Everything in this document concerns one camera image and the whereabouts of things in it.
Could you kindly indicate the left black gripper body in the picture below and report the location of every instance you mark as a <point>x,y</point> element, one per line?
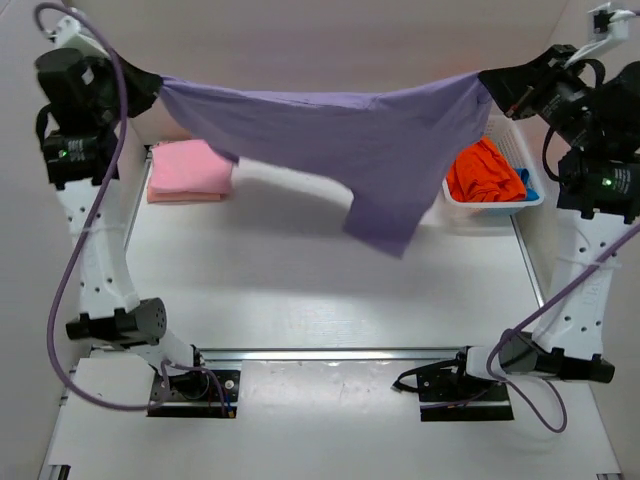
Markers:
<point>130,87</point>

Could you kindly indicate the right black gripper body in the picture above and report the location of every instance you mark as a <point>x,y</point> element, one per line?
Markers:
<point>517,87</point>

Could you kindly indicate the purple t shirt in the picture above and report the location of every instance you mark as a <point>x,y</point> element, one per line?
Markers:
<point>392,150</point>

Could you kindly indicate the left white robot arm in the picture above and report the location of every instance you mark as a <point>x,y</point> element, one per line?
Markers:
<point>110,310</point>

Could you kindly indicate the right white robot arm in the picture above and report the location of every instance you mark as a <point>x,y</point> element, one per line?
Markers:
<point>597,210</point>

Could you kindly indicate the white plastic basket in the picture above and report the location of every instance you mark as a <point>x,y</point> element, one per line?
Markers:
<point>505,134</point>

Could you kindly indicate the folded pink t shirt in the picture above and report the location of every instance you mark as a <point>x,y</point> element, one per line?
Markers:
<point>188,171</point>

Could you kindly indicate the orange t shirt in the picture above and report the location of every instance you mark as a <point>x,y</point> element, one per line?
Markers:
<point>481,174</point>

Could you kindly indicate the blue t shirt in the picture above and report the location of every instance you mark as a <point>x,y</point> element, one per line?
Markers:
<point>531,194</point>

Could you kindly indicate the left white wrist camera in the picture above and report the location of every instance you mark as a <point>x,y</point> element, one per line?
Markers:
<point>69,33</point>

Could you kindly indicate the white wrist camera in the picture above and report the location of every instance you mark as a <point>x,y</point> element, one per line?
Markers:
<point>608,28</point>
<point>69,33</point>

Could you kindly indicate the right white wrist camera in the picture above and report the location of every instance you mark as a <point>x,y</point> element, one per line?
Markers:
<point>608,28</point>

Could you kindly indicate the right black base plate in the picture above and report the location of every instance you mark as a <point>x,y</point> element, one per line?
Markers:
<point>447,394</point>

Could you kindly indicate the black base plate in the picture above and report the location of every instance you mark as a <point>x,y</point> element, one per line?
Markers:
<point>195,395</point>
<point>447,394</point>

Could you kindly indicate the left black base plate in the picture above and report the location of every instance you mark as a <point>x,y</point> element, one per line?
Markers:
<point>195,395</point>

